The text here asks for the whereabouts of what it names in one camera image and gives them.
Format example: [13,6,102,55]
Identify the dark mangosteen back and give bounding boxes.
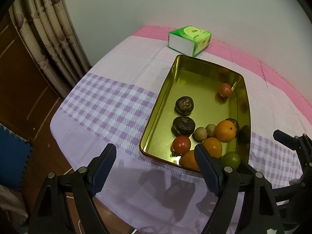
[175,96,194,116]

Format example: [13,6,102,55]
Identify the pink purple checkered tablecloth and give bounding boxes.
[50,25,312,234]

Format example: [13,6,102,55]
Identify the dark mangosteen front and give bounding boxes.
[226,118,239,136]

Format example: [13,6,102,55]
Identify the brown longan back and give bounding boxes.
[206,124,216,137]

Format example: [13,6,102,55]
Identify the red tomato in tin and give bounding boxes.
[171,135,191,156]

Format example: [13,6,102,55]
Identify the orange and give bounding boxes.
[180,150,199,171]
[215,120,236,143]
[202,137,223,159]

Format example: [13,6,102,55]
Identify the beige patterned curtain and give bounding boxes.
[9,0,90,98]

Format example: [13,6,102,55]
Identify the brown longan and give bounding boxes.
[206,124,216,137]
[193,127,208,142]

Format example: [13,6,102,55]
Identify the green tomato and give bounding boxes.
[221,152,241,170]

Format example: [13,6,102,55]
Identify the dark mangosteen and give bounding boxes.
[226,118,239,136]
[171,116,196,137]
[175,96,194,116]

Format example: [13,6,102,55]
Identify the gold toffee tin box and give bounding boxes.
[139,55,251,168]

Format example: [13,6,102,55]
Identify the dark mangosteen in tin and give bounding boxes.
[171,116,196,137]

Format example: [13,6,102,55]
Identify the blue foam floor mat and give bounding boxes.
[0,125,32,190]

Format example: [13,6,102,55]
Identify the brown longan front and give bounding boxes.
[193,127,208,142]

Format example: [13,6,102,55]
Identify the orange-red persimmon tomato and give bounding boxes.
[218,83,233,98]

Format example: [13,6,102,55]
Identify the green tissue pack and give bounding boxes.
[168,25,212,57]

